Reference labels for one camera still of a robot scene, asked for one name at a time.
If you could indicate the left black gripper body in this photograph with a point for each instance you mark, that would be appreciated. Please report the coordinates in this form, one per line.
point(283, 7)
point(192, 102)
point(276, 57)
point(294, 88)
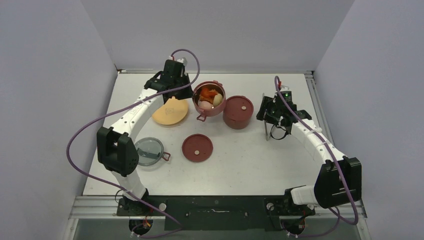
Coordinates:
point(183, 93)

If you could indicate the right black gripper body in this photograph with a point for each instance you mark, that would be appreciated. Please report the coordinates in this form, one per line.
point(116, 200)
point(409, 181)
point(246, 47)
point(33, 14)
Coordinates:
point(273, 112)

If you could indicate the metal tongs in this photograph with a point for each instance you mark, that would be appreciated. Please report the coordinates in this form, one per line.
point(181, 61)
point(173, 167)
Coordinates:
point(267, 136)

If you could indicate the red round lid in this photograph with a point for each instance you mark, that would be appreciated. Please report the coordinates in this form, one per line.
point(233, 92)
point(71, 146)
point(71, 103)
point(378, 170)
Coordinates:
point(239, 102)
point(197, 148)

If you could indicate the orange plastic plate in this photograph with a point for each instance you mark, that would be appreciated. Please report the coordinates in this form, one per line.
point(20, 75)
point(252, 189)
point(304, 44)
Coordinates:
point(172, 112)

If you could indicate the orange fried food pieces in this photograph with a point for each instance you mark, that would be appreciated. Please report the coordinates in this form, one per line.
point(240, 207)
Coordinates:
point(207, 94)

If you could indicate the red steel bowl tall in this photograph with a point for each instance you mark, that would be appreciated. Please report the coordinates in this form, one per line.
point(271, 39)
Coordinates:
point(237, 119)

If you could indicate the beige egg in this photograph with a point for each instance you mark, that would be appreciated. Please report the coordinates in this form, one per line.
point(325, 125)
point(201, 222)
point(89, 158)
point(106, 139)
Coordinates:
point(205, 105)

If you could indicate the red steel bowl with handles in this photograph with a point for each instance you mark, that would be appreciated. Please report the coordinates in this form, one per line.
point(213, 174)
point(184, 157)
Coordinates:
point(203, 114)

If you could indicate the white bun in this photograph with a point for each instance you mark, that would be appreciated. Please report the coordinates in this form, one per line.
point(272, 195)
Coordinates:
point(217, 100)

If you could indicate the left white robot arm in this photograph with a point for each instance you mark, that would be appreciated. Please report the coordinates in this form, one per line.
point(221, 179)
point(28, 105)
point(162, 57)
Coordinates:
point(116, 150)

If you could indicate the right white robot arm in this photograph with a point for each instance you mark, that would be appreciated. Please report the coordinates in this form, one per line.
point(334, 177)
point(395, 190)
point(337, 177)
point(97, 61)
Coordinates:
point(339, 180)

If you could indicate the grey transparent lid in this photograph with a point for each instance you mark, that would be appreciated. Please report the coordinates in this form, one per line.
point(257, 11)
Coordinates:
point(150, 151)

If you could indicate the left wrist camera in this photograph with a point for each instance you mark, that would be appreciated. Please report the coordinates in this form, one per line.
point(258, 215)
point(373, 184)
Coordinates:
point(182, 60)

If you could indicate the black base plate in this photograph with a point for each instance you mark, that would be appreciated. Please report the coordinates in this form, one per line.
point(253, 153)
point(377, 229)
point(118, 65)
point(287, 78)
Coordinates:
point(218, 213)

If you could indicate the aluminium frame rail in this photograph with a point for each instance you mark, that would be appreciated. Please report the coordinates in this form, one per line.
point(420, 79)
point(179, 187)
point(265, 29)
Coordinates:
point(220, 151)

